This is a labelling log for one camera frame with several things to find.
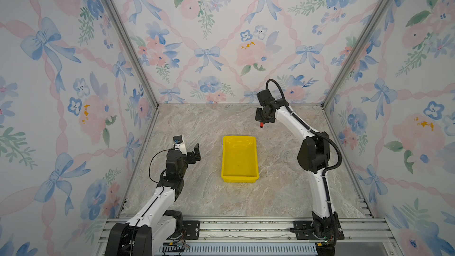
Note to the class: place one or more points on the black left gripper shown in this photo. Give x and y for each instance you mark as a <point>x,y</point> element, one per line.
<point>191,159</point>

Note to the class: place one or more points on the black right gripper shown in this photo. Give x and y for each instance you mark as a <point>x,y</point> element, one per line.
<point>257,119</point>

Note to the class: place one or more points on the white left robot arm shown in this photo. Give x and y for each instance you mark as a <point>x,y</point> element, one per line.
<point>145,233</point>

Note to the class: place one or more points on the yellow plastic bin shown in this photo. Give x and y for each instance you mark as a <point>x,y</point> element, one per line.
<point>240,159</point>

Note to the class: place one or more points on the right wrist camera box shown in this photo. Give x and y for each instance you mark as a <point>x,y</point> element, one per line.
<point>264,97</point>

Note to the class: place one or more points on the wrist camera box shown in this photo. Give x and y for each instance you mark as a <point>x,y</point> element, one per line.
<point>180,144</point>
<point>264,97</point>

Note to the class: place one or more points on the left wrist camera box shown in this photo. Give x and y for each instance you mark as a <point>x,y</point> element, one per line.
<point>180,144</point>

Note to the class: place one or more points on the aluminium corner post right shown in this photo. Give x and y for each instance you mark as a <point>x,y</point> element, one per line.
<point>370,27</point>

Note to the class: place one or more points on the aluminium corner post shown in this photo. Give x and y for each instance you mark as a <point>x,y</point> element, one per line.
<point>370,27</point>
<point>126,42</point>

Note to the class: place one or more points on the aluminium corner post left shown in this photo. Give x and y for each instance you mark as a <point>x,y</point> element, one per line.
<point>126,42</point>

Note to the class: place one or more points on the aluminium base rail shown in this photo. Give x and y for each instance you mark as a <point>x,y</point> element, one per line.
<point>245,236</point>

